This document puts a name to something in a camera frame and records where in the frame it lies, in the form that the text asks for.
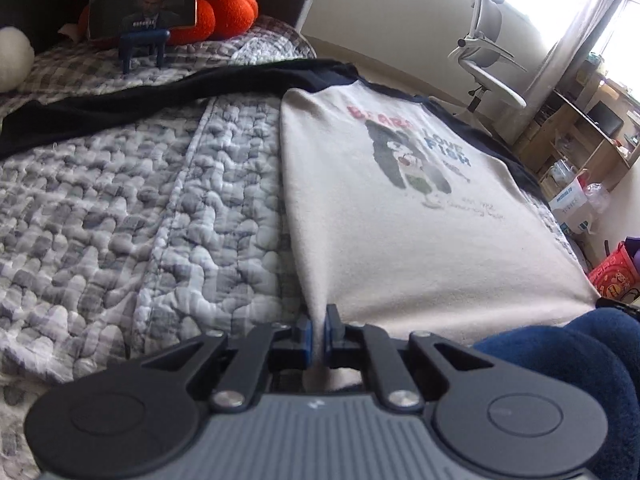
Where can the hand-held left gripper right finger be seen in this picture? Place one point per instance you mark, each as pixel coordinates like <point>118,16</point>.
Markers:
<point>327,336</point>

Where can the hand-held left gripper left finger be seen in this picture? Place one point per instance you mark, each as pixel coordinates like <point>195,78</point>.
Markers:
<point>308,342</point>

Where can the cream shirt with dark sleeves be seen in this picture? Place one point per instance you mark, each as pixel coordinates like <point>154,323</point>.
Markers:
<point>400,240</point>

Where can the grey patterned quilt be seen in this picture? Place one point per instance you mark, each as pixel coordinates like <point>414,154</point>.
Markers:
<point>125,220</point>

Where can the person's blue trousers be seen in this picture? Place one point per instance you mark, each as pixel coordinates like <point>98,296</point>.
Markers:
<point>565,360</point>

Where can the white cardboard box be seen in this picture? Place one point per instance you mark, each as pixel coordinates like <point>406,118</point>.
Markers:
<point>570,202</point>

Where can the red printed bag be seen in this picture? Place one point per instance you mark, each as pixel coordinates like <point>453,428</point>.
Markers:
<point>615,272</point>

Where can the white office chair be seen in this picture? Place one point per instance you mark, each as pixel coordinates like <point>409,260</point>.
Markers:
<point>487,77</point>

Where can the wooden desk shelf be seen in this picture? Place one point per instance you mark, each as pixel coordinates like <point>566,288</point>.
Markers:
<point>600,155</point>

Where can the orange pumpkin cushion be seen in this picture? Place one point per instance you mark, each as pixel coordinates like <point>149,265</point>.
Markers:
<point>230,10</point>

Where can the blue phone stand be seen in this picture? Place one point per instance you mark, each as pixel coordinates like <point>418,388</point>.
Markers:
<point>145,37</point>

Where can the black monitor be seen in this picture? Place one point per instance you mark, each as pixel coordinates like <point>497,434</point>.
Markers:
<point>606,119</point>

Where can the smartphone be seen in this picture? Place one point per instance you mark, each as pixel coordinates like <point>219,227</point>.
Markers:
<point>145,10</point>

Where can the grey curtain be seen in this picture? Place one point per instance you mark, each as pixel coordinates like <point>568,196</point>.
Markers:
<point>575,40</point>

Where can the white plush toy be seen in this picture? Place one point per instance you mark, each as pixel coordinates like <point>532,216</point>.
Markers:
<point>12,57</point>

